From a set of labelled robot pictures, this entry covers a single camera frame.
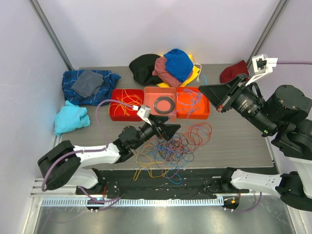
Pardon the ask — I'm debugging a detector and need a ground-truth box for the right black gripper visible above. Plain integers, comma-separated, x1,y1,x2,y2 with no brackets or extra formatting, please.
197,73,274,134

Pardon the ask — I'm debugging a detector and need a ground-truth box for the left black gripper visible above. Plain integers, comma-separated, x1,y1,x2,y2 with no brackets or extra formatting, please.
132,114,180,150

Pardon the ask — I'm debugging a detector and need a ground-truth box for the yellow wire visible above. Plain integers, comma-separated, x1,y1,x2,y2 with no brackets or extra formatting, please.
111,89,171,181

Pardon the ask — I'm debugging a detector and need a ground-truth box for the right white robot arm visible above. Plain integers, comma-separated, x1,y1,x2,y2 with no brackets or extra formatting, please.
199,74,312,211

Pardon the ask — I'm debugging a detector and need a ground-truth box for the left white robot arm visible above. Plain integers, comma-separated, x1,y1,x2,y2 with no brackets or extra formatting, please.
38,117,181,195

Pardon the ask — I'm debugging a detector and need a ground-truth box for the dark red cloth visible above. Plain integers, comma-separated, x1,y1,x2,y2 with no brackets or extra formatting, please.
220,60,249,83

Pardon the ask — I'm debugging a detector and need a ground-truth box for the orange plastic box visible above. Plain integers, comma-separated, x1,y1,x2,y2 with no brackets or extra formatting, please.
176,87,210,120

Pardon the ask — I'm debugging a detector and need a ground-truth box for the salmon pink drawer box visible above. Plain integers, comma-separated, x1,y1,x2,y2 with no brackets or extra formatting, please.
144,87,176,121

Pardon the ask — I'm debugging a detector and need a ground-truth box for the yellow cloth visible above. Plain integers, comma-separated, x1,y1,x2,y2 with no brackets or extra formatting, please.
156,54,201,88

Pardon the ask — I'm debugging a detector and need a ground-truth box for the red plastic box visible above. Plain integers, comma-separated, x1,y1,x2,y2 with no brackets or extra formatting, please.
108,89,144,121

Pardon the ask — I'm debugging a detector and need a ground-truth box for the pink cloth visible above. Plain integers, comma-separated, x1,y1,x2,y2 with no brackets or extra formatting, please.
152,57,182,88

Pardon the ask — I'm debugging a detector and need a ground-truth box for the black cloth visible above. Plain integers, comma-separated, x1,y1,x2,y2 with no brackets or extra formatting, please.
129,54,162,86

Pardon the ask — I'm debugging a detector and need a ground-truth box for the blue striped cloth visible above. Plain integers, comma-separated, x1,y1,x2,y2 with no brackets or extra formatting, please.
62,69,121,106

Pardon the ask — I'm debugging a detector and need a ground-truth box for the grey cloth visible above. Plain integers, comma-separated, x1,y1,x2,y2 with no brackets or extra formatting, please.
71,70,104,98

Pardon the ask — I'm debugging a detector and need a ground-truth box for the cyan cloth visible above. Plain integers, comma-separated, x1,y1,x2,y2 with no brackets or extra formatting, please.
54,100,91,136

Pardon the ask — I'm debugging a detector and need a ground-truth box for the grey coiled cable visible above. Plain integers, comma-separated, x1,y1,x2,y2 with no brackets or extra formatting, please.
153,96,176,114

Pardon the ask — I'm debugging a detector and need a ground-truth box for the white string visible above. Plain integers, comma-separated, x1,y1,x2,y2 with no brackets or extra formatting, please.
193,63,203,83

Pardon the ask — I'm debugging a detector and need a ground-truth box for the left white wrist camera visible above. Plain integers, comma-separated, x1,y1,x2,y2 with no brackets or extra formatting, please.
132,105,152,125

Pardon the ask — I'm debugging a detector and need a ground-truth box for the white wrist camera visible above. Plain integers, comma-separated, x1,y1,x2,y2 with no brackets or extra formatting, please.
132,105,152,125
246,54,278,86

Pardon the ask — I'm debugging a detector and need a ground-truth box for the red wire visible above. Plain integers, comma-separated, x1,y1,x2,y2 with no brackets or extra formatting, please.
162,122,213,171

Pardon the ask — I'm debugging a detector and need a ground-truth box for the brown wire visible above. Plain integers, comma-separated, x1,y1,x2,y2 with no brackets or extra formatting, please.
158,146,193,169

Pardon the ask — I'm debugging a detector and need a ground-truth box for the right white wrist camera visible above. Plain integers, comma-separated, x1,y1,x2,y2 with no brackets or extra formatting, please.
246,54,278,86

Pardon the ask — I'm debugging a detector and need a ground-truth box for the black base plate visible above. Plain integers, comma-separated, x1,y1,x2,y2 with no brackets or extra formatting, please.
86,169,240,200

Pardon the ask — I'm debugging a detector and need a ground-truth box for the white slotted cable duct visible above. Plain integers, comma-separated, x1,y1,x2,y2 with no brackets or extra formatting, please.
41,196,224,207

